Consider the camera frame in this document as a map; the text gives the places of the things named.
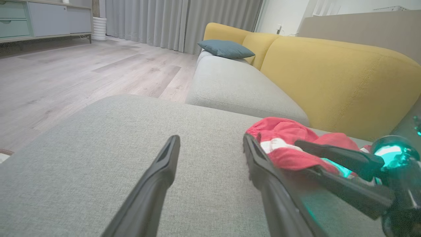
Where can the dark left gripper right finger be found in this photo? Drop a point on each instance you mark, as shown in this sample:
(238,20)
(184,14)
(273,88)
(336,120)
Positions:
(279,210)

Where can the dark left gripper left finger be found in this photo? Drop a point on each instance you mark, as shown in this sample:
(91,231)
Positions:
(144,207)

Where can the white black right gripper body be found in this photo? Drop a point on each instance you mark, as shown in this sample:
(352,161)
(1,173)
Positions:
(404,184)

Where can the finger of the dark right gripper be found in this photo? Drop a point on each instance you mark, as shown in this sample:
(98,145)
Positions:
(345,158)
(358,197)

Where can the red jersey with white sleeves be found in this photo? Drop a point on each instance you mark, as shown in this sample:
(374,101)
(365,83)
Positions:
(289,131)

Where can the large yellow sofa backrest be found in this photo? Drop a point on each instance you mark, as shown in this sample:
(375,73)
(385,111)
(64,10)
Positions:
(345,82)

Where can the large grey sofa seat cushion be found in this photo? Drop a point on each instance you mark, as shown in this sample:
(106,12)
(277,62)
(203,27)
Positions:
(98,138)

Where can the beige partition panel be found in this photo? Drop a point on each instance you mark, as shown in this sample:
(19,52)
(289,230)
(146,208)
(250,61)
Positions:
(361,26)

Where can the small yellow sofa backrest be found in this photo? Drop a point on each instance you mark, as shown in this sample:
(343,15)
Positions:
(223,32)
(260,49)

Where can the beige rug with brown edge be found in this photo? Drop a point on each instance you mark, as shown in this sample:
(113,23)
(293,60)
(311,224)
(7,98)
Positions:
(5,157)

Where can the blue-grey throw pillow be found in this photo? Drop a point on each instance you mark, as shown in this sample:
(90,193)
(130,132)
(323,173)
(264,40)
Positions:
(225,48)

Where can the white ribbed plant pot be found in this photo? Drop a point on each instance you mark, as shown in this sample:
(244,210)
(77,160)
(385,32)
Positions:
(98,29)

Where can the grey pleated curtain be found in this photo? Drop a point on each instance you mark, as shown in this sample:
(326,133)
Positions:
(164,19)

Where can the pale blue TV cabinet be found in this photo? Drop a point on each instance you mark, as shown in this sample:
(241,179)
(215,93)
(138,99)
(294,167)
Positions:
(49,19)

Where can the white wall socket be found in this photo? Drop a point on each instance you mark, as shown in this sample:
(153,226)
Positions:
(280,29)

